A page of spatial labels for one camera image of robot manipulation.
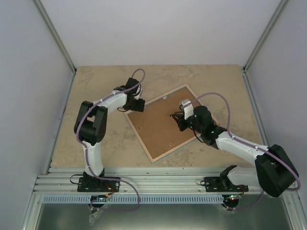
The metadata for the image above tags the teal wooden picture frame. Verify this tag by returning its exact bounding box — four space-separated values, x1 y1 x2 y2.
124 84 197 163

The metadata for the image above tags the yellow handled screwdriver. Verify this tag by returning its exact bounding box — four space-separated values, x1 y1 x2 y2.
170 111 184 118

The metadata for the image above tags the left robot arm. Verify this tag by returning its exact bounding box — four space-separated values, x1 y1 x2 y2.
74 78 145 192

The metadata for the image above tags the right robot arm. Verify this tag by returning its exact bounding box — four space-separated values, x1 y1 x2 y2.
171 105 299 197

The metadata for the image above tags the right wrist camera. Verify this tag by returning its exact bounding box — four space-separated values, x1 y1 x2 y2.
179 99 194 120

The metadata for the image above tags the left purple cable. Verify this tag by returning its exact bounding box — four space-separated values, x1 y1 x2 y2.
75 69 141 213

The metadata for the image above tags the purple cable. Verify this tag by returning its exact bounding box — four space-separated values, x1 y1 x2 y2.
189 92 302 212
75 69 141 213

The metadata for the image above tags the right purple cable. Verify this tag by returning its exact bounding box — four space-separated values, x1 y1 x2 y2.
189 92 302 212

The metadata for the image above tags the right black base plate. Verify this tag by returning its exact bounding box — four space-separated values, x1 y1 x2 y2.
200 177 249 193

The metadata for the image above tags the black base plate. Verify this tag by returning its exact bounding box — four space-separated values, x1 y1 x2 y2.
200 177 249 193
77 177 120 193

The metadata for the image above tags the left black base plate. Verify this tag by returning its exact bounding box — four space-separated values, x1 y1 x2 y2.
77 177 120 193

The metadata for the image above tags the aluminium rail base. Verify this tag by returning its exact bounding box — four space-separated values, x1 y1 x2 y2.
32 167 298 195

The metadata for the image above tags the slotted grey cable duct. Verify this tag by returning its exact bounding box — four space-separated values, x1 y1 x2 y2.
42 195 224 205

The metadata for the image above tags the left aluminium corner post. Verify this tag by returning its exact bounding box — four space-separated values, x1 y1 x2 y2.
33 0 77 74

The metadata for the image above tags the aluminium corner post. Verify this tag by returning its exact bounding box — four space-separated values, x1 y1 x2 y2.
242 0 290 74
33 0 77 74

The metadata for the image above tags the right aluminium corner post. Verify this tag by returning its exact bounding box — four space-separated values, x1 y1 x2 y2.
242 0 290 74

